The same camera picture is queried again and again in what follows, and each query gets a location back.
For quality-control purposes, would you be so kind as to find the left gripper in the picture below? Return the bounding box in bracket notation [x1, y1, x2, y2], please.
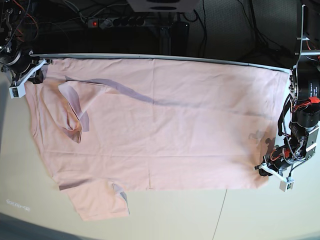
[254, 145, 293, 181]

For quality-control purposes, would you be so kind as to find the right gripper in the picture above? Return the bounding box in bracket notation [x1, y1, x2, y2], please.
[7, 56, 53, 86]

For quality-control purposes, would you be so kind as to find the pink T-shirt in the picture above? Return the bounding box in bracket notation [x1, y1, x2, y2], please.
[25, 58, 289, 221]

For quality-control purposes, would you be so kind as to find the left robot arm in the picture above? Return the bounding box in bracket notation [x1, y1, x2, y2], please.
[255, 0, 320, 190]

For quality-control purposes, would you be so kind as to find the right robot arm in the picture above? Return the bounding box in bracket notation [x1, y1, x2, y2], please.
[0, 0, 51, 88]

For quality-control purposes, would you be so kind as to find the black power strip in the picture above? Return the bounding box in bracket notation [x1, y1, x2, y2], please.
[87, 17, 146, 29]

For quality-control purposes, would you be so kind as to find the black power adapter box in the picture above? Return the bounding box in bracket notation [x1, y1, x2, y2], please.
[171, 21, 190, 56]

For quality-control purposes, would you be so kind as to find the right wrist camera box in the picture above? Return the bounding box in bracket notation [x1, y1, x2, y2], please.
[9, 84, 26, 99]

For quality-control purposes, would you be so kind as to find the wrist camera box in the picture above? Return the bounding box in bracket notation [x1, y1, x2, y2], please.
[9, 84, 26, 99]
[279, 180, 295, 192]

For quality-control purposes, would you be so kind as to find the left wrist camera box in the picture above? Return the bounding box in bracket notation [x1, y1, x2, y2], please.
[279, 180, 295, 192]

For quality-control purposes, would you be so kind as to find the black floor cable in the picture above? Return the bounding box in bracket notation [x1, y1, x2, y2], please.
[249, 0, 301, 56]

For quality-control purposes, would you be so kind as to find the aluminium table leg post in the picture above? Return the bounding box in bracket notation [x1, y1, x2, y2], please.
[159, 27, 171, 56]

